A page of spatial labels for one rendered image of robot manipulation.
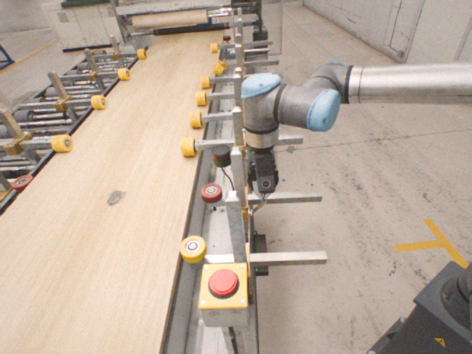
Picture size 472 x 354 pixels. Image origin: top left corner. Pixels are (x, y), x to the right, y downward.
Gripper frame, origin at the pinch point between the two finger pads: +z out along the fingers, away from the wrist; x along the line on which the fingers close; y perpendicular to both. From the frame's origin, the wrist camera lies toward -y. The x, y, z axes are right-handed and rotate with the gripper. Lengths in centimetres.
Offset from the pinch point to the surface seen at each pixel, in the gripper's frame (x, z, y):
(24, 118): 156, 18, 105
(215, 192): 17.4, 9.5, 14.1
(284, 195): -8.7, 13.9, 14.9
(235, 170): 8.5, -4.2, 9.5
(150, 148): 51, 10, 47
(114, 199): 56, 9, 12
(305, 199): -16.5, 15.0, 13.6
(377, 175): -102, 101, 122
